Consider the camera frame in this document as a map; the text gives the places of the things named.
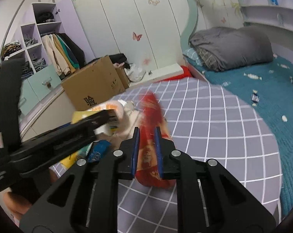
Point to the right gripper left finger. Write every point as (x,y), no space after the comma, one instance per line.
(85,198)

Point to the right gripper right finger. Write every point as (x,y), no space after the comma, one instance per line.
(209,198)

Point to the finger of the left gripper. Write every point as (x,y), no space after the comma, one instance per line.
(52,146)

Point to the red snack bag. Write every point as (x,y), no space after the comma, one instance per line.
(147,166)

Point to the blue snack wrapper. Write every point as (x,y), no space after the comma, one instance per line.
(98,150)

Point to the white orange plastic bag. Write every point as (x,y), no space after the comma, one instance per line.
(125,113)

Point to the person's hand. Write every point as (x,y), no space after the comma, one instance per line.
(16,204)

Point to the teal drawer stair unit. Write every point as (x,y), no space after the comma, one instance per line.
(34,89)

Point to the grey checked tablecloth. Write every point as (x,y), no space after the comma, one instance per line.
(204,121)

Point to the tall cardboard box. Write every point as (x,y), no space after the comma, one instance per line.
(96,83)

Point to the hanging clothes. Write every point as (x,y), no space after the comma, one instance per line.
(60,55)

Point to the purple cubby shelf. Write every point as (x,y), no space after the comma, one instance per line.
(38,20)

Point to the red box with white lid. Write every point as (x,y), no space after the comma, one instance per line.
(159,75)

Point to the teal bed sheet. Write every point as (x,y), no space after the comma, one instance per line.
(272,86)

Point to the grey folded duvet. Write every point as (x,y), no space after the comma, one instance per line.
(223,48)

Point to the pink butterfly sticker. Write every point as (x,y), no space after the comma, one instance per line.
(136,37)

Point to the white wardrobe doors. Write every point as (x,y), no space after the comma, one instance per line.
(109,25)

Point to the teal bunk bed frame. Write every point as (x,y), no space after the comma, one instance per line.
(273,17)

